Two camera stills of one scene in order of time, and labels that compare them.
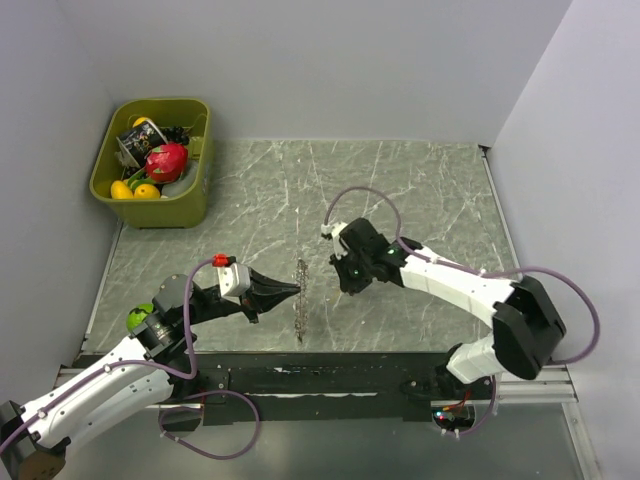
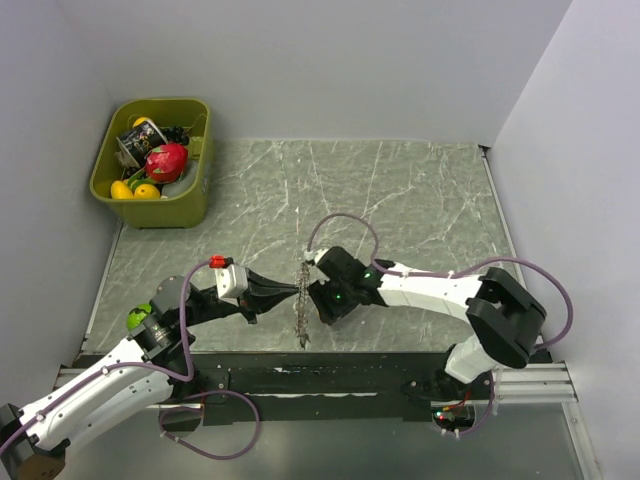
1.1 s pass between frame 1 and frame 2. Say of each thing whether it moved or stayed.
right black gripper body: moved
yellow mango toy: stayed
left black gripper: stayed
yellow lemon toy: stayed
